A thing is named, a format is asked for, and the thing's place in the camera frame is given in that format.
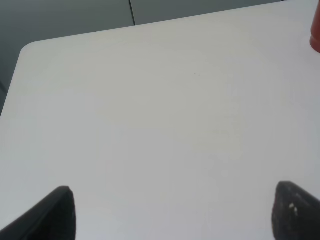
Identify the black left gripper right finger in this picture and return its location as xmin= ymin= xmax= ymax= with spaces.
xmin=271 ymin=181 xmax=320 ymax=240

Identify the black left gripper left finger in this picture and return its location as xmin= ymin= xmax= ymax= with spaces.
xmin=0 ymin=186 xmax=77 ymax=240

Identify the red plastic cup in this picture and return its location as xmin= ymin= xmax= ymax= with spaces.
xmin=309 ymin=2 xmax=320 ymax=53

